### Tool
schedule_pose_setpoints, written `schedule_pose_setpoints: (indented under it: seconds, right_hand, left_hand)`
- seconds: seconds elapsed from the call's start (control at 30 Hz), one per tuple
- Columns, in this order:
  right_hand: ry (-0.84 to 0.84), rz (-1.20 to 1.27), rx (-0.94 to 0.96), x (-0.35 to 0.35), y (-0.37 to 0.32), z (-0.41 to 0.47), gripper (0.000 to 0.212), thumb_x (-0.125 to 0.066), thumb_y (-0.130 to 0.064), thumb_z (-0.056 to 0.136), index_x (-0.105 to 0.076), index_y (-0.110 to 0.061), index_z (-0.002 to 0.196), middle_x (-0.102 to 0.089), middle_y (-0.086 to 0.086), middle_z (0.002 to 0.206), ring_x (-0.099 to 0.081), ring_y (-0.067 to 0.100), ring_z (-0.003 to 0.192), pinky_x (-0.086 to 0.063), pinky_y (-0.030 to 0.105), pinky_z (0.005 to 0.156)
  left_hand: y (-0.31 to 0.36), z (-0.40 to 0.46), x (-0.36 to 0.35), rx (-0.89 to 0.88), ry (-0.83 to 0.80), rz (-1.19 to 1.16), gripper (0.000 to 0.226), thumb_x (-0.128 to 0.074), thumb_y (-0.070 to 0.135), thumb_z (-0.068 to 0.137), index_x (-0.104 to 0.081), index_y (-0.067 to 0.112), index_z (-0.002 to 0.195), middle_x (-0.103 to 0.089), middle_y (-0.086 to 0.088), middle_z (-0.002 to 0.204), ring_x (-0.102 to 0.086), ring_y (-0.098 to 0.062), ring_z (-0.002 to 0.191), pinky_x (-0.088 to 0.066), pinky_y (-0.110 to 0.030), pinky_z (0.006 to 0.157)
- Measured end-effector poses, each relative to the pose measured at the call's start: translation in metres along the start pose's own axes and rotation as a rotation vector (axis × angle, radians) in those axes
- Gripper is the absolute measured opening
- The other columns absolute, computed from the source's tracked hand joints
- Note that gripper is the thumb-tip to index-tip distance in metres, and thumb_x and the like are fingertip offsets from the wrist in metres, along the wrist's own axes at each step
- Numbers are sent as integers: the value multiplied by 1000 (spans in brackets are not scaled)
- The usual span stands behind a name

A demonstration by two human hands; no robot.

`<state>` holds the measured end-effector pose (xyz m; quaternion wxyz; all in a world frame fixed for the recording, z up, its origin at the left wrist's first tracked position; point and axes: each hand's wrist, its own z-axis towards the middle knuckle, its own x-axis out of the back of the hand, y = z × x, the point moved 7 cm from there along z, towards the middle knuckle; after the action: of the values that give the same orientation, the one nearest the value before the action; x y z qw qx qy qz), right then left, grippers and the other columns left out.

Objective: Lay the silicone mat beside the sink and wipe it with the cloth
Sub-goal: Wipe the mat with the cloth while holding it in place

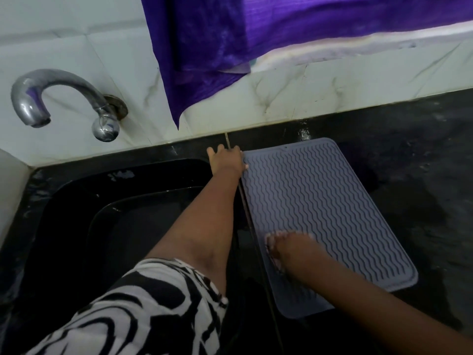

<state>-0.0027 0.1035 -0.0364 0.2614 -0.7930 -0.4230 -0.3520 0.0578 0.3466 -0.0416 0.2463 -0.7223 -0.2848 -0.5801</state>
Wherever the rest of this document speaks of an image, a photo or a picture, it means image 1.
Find person's right forearm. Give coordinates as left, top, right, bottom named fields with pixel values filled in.
left=286, top=248, right=473, bottom=355

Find chrome wall tap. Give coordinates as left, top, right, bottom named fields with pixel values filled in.
left=10, top=69, right=129, bottom=142

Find grey ribbed silicone drying mat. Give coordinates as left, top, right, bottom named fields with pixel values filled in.
left=239, top=137, right=419, bottom=319

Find black and white patterned sleeve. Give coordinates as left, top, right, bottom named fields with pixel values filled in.
left=24, top=258, right=230, bottom=355

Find purple curtain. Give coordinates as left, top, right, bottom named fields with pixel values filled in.
left=140, top=0, right=473, bottom=130

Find black sink basin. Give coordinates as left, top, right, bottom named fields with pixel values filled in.
left=22, top=158, right=255, bottom=311

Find person's left forearm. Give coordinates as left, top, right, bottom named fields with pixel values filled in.
left=145, top=170, right=241, bottom=296

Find person's left hand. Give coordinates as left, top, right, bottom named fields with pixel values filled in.
left=206, top=144, right=249, bottom=178

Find person's right hand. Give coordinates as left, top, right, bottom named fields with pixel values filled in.
left=265, top=231, right=326, bottom=278

